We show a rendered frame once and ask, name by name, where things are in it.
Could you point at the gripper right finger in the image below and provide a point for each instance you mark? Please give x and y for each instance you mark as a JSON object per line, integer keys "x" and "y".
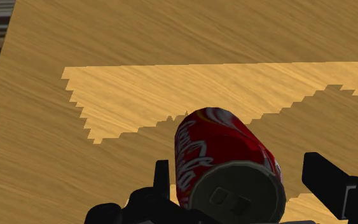
{"x": 327, "y": 186}

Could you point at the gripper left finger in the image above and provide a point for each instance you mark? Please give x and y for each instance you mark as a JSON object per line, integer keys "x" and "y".
{"x": 161, "y": 186}

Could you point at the red soda can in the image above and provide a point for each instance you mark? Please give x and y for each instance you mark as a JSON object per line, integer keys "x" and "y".
{"x": 219, "y": 145}

